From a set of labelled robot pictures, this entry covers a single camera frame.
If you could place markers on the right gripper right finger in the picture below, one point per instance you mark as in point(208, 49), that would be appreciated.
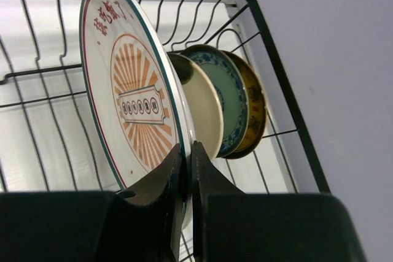
point(215, 206)

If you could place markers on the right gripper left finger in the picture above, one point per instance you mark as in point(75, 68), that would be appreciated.
point(155, 211)

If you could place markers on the cream small plate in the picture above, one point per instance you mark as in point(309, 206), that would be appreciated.
point(204, 115)

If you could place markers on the yellow patterned plate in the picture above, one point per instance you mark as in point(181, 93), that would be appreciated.
point(257, 108)

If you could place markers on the white orange sunburst plate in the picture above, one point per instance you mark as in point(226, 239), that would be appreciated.
point(135, 96)

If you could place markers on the blue green floral plate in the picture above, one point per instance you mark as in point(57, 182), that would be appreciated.
point(230, 89)

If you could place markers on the black wire dish rack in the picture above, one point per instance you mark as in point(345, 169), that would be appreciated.
point(59, 196)

